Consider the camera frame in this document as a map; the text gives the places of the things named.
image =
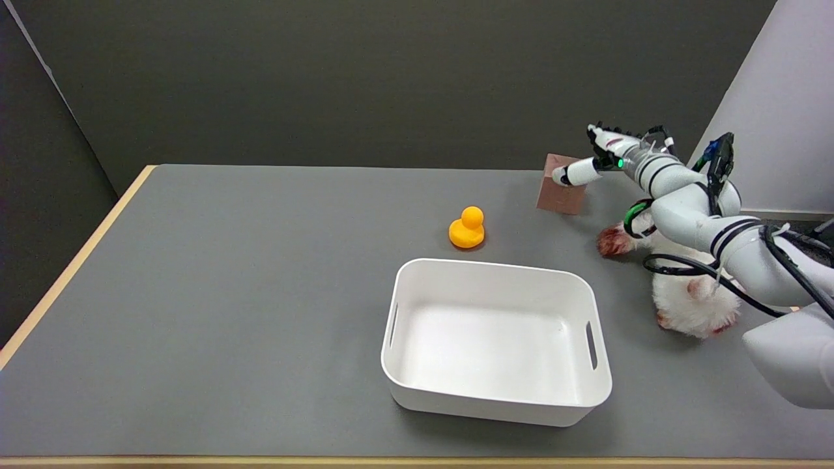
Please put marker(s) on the white plastic bin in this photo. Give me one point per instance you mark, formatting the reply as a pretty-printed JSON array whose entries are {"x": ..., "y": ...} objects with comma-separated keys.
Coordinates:
[{"x": 495, "y": 339}]

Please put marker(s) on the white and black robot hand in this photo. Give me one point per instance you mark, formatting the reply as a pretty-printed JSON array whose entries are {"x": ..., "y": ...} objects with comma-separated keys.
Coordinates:
[{"x": 603, "y": 156}]

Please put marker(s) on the white plush toy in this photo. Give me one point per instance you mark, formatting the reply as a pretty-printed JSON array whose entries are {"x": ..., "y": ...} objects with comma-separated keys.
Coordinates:
[{"x": 690, "y": 306}]

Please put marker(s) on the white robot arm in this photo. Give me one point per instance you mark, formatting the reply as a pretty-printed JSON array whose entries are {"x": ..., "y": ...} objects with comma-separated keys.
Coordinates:
[{"x": 730, "y": 241}]

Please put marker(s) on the yellow rubber duck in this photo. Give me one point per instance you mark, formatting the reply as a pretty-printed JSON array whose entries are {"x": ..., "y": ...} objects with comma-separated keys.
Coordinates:
[{"x": 468, "y": 228}]

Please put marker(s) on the brown wooden cube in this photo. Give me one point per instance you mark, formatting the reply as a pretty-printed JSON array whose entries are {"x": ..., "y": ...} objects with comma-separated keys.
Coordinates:
[{"x": 560, "y": 190}]

